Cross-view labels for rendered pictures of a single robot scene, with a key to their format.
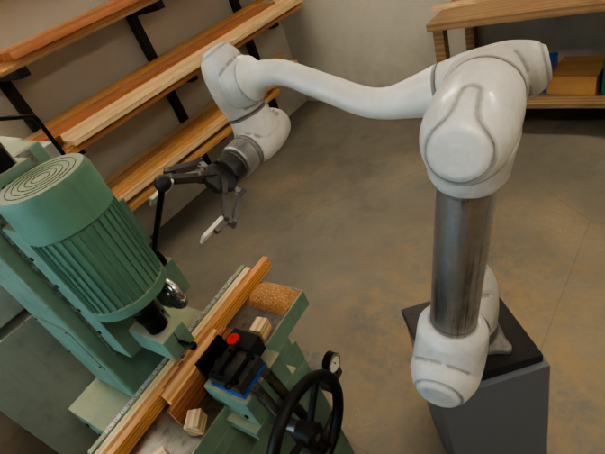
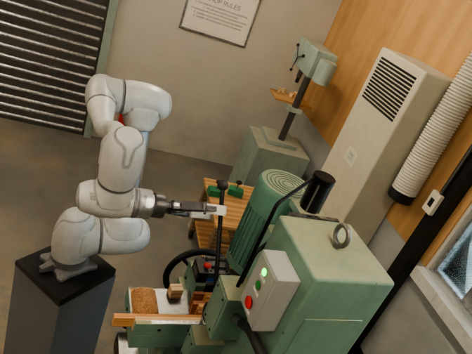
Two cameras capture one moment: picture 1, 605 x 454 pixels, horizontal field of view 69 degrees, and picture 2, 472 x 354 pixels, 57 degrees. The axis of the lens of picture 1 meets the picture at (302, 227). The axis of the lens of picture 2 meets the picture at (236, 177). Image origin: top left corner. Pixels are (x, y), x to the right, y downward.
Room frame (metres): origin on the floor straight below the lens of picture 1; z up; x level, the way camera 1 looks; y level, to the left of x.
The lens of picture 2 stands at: (1.92, 0.64, 2.03)
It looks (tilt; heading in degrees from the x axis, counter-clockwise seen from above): 27 degrees down; 199
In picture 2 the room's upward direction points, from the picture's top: 22 degrees clockwise
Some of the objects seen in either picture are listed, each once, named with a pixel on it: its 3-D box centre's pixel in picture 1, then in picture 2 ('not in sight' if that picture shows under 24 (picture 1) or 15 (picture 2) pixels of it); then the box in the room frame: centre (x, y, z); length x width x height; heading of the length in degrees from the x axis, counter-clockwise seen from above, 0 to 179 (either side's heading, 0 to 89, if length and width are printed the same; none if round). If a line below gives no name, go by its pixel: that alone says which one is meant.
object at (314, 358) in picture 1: (318, 369); (126, 350); (0.89, 0.12, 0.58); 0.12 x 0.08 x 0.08; 46
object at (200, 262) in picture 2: (239, 360); (211, 267); (0.68, 0.25, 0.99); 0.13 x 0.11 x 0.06; 136
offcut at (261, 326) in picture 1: (260, 328); (175, 291); (0.82, 0.20, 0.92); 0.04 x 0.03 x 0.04; 142
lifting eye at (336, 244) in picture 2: not in sight; (341, 236); (1.00, 0.61, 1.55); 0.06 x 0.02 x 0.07; 46
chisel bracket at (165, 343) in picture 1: (163, 335); not in sight; (0.81, 0.42, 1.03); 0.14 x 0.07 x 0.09; 46
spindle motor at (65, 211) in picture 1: (90, 240); (269, 225); (0.80, 0.41, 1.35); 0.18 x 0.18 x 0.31
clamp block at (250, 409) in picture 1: (248, 379); (206, 282); (0.68, 0.25, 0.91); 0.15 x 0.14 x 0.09; 136
